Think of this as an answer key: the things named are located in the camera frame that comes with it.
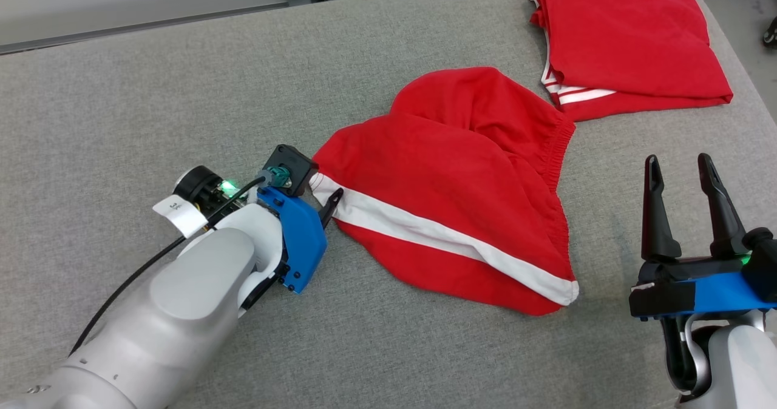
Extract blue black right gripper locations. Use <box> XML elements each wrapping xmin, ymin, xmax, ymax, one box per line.
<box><xmin>628</xmin><ymin>153</ymin><xmax>777</xmax><ymax>322</ymax></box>

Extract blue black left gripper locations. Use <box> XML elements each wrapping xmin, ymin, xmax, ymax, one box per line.
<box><xmin>173</xmin><ymin>165</ymin><xmax>345</xmax><ymax>295</ymax></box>

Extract red shorts with white stripe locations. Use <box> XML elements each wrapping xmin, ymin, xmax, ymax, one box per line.
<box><xmin>310</xmin><ymin>66</ymin><xmax>579</xmax><ymax>317</ymax></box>

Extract red jersey with number print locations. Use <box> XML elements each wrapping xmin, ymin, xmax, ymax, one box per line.
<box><xmin>527</xmin><ymin>0</ymin><xmax>734</xmax><ymax>123</ymax></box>

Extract black left cable teal plug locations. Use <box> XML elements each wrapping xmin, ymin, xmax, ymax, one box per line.
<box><xmin>69</xmin><ymin>166</ymin><xmax>292</xmax><ymax>356</ymax></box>

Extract white paper cable tag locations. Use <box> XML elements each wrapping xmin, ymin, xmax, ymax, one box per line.
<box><xmin>151</xmin><ymin>195</ymin><xmax>208</xmax><ymax>239</ymax></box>

